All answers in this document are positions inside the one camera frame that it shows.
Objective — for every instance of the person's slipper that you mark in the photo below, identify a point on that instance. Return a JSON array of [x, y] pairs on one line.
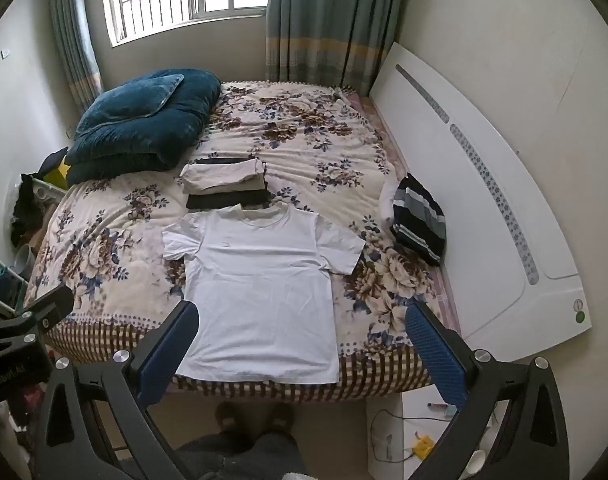
[[280, 416], [229, 416]]

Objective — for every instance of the white t-shirt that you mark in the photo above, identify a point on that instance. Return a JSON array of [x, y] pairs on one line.
[[259, 300]]

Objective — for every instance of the white bed headboard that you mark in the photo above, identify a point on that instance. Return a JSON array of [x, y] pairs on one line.
[[484, 210]]

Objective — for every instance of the dark blue folded quilt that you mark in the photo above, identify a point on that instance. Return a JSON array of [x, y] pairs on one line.
[[148, 130]]

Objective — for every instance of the person's right slipper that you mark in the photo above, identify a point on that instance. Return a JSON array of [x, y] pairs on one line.
[[280, 416]]

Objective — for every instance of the white rack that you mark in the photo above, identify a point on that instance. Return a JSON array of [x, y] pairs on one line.
[[46, 192]]

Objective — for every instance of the grey bucket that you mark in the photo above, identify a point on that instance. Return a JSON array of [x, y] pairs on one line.
[[23, 262]]

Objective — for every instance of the small yellow box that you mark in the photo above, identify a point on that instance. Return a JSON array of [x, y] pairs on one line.
[[423, 447]]

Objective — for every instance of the bed with floral sheet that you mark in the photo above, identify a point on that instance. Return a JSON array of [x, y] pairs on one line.
[[309, 145]]

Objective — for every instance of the dark hanging clothes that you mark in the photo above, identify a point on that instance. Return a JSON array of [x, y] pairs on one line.
[[26, 210]]

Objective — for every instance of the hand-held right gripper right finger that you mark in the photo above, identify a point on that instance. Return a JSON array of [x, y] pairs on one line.
[[434, 350]]

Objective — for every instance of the dark blue pillow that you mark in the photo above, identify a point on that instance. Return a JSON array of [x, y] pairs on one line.
[[133, 97]]

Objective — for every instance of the person's legs in dark trousers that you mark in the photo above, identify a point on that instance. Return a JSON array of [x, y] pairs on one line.
[[244, 457]]

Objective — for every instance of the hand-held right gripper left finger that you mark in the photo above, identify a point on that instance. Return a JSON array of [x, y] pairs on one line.
[[167, 345]]

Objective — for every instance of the beige folded garment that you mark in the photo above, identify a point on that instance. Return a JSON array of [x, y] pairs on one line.
[[223, 174]]

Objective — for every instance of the black folded garment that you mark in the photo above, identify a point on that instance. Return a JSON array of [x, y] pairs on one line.
[[223, 200]]

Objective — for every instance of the teal curtain with yellow band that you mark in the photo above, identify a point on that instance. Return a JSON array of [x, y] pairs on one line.
[[76, 35], [329, 15]]

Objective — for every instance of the dark striped pillow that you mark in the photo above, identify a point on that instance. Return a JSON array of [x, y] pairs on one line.
[[418, 220]]

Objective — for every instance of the person's left slipper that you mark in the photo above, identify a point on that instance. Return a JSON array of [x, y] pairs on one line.
[[229, 416]]

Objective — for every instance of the yellow storage box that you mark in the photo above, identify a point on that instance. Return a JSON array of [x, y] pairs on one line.
[[56, 175]]

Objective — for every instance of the white bedside table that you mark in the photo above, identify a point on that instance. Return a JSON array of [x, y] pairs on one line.
[[399, 425]]

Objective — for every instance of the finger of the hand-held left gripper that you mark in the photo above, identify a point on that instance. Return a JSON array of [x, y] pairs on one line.
[[53, 305]]

